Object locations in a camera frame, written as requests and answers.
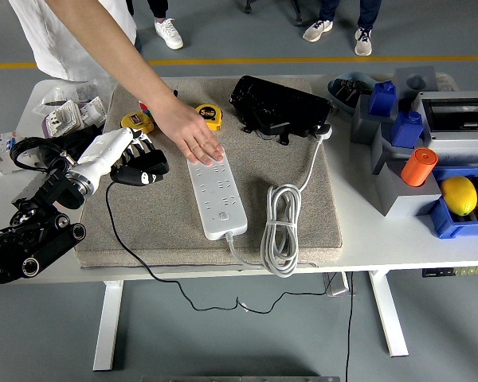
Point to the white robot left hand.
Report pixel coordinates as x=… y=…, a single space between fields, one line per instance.
x=103 y=149

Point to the person's right hand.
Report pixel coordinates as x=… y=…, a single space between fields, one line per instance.
x=187 y=127

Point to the black plug adapter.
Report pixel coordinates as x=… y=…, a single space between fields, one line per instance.
x=157 y=161

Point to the white power strip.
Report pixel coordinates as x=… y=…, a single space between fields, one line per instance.
x=223 y=215

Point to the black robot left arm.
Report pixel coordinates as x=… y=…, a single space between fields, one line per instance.
x=24 y=246

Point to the person's right forearm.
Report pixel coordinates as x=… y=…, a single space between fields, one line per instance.
x=123 y=59

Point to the yellow tape measure black label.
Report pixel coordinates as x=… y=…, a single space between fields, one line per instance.
x=211 y=115

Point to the black cloth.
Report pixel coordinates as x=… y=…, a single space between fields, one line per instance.
x=79 y=137

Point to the white socket module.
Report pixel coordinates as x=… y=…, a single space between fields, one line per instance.
x=91 y=113

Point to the yellow tape measure brown label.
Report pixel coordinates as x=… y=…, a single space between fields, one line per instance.
x=135 y=121

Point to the white socket panel purple back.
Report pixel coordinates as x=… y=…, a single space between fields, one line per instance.
x=61 y=119

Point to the black plastic case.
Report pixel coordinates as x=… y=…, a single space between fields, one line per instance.
x=279 y=103

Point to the white circuit breaker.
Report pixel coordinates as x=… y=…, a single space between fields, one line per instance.
x=2 y=153

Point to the grey-brown mat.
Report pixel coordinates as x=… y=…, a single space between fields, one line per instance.
x=163 y=238

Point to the blue bowl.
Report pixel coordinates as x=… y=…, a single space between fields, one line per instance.
x=334 y=93

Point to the black chair base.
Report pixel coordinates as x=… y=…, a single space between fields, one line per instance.
x=298 y=18

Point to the black binder clips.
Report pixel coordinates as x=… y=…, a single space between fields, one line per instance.
x=350 y=89

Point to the grey square block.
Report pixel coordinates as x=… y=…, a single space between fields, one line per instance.
x=364 y=127

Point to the white table leg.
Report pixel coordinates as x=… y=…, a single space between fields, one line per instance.
x=388 y=314
x=107 y=326

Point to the blue plastic block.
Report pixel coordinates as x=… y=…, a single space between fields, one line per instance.
x=382 y=99
x=406 y=131

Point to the grey box under table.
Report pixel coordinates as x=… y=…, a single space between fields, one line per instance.
x=336 y=286

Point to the grey stepped block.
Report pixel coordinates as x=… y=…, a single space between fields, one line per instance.
x=402 y=201

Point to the grey block with round hole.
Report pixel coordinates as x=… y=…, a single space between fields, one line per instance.
x=416 y=81

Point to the orange cylinder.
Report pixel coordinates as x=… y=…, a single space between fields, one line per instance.
x=418 y=167

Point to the beige roll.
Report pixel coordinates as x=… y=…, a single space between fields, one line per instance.
x=446 y=81

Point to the blue plastic bin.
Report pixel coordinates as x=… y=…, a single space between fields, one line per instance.
x=446 y=227

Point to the yellow lemon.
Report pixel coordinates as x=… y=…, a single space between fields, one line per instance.
x=458 y=195

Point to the table control panel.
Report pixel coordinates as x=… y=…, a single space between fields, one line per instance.
x=442 y=272

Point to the grey electrical enclosure box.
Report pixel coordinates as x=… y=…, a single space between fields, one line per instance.
x=454 y=139

